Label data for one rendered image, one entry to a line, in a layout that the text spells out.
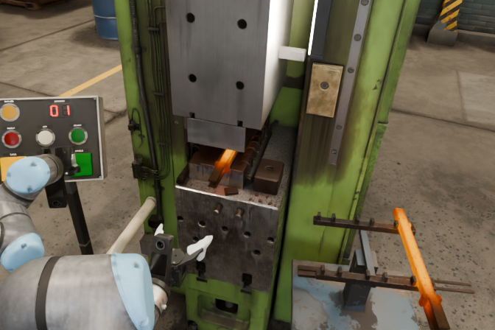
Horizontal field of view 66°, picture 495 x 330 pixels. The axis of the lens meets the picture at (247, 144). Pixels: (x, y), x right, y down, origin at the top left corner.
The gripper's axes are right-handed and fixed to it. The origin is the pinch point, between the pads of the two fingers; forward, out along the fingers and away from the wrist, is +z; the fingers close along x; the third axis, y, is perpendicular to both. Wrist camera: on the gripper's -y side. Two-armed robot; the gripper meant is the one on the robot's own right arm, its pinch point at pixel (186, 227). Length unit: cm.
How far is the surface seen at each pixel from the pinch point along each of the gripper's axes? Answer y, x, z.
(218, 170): -1.4, 0.3, 25.9
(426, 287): 5, 64, 4
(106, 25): 78, -288, 396
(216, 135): -11.9, -2.1, 30.6
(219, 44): -42, -1, 31
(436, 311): 4, 66, -4
